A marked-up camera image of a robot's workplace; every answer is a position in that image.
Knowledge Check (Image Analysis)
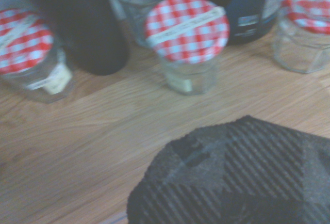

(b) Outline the small clear drinking glass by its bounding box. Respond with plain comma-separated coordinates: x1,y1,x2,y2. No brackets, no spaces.
100,0,181,50

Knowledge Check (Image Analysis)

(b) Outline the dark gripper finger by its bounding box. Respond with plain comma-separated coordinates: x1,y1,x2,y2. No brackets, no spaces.
127,115,330,224

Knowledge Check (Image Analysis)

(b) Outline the wide labelled checkered lid jar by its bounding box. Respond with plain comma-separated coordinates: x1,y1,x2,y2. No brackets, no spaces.
0,8,76,104

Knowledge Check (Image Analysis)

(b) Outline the checkered lid jar with cereal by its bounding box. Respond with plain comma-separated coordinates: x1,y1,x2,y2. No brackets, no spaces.
272,0,330,74

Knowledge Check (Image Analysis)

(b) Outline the dark green Vega protein tub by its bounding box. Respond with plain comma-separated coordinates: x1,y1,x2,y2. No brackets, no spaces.
177,0,284,46

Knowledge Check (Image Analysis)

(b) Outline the dark green shaker bottle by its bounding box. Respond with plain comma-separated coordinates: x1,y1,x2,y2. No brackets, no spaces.
15,0,130,76

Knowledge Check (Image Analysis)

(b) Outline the taped checkered lid jam jar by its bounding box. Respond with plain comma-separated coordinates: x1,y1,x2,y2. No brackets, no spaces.
143,0,230,96

